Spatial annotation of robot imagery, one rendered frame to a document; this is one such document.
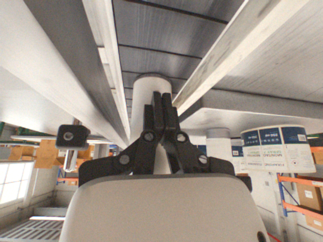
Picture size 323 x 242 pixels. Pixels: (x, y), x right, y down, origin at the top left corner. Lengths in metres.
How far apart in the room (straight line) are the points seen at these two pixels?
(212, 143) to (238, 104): 0.20
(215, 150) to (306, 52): 0.33
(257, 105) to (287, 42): 0.16
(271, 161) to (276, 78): 0.28
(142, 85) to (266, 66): 0.21
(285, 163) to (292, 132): 0.10
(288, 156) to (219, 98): 0.32
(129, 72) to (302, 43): 0.23
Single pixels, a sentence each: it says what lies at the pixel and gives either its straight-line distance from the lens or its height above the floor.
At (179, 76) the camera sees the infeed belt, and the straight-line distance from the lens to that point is 0.17.
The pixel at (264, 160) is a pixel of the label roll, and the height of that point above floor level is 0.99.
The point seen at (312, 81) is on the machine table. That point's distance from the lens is 0.40.
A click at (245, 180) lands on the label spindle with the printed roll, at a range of 0.89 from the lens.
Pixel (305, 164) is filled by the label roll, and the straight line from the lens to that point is 0.57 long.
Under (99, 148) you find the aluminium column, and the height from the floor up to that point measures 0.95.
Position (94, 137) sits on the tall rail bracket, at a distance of 0.18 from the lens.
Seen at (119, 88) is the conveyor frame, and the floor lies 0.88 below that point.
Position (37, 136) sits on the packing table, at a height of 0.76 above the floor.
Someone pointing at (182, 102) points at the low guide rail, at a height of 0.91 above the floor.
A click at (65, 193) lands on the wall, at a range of 9.66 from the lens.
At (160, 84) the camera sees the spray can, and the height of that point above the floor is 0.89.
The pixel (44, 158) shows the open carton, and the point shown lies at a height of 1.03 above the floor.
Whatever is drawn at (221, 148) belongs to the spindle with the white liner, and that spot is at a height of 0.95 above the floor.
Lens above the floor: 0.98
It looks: 15 degrees down
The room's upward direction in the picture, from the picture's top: 180 degrees counter-clockwise
